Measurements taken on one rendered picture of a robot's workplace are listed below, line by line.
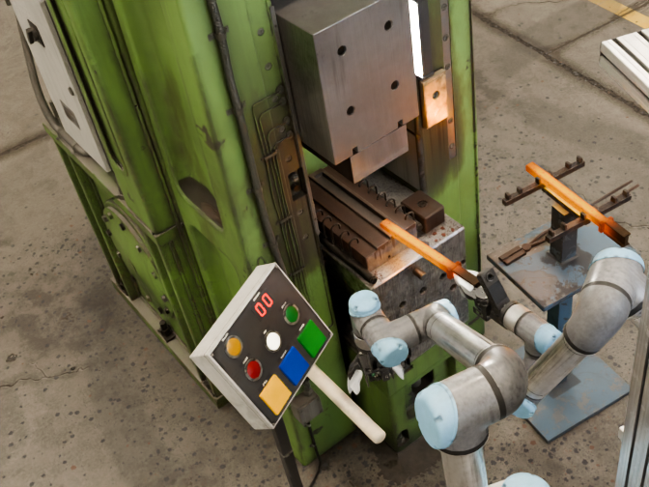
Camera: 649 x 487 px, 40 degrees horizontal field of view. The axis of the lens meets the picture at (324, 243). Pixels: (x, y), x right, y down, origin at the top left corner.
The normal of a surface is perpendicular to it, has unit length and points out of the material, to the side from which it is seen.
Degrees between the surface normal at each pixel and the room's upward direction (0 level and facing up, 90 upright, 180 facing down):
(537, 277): 0
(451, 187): 90
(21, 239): 0
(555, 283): 0
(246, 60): 90
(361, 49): 90
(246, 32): 90
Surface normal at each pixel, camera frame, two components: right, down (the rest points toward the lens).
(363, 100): 0.60, 0.49
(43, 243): -0.14, -0.72
